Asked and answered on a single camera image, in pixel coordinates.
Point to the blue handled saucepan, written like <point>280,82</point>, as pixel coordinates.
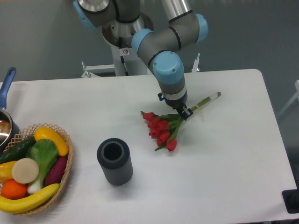
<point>8,128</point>

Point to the green bok choy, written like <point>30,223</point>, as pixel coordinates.
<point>44,153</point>

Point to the white object at right edge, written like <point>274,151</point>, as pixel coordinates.
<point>292,102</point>

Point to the yellow banana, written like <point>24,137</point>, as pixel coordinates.
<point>28,203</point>

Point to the green cucumber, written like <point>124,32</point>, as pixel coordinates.
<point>18,151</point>

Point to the dark grey ribbed vase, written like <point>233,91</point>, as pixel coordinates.
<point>114,158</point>

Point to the orange fruit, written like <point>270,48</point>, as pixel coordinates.
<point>13,190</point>

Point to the purple sweet potato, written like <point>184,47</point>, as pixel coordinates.
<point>57,171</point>

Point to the red tulip bouquet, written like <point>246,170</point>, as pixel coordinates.
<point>164,128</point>

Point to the woven wicker basket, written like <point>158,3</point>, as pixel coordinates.
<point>29,132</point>

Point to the black device at edge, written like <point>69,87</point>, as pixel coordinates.
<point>291,200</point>

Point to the yellow bell pepper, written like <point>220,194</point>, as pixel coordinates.
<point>6,171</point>

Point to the beige round disc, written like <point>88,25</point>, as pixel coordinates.
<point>25,171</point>

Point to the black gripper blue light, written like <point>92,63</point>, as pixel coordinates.
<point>179,105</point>

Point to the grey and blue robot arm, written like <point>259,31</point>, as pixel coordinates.
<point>128,28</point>

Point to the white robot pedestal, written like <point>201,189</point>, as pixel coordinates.
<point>126,63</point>

